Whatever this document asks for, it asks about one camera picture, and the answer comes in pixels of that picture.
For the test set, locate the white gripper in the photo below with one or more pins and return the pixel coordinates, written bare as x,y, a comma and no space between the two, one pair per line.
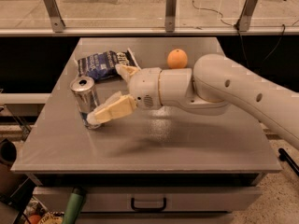
145,86

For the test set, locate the silver blue redbull can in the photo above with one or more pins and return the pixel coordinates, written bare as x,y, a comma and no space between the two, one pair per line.
86,98

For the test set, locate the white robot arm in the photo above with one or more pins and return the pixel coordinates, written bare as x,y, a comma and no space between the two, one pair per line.
208,88

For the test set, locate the blue chip bag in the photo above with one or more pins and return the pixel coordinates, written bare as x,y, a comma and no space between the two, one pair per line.
101,66

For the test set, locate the orange fruit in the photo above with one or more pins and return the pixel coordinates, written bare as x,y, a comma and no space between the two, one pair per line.
177,58

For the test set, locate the green bottle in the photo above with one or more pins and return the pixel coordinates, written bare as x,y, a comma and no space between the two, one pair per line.
74,205

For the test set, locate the small orange ball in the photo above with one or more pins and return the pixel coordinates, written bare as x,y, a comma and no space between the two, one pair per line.
33,219

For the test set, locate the black stand leg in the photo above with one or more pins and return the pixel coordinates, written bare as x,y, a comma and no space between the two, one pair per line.
284,156

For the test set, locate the middle metal bracket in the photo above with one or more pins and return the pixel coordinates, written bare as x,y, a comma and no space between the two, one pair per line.
170,15

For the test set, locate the metal bracket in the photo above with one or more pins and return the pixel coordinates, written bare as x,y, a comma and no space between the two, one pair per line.
170,15
244,21
56,21

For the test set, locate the left metal bracket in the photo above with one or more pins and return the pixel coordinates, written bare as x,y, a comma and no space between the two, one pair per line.
56,21

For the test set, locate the grey drawer with black handle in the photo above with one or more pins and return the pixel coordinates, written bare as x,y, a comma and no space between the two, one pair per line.
171,199

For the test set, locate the right metal bracket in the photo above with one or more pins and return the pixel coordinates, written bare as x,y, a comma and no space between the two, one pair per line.
244,21

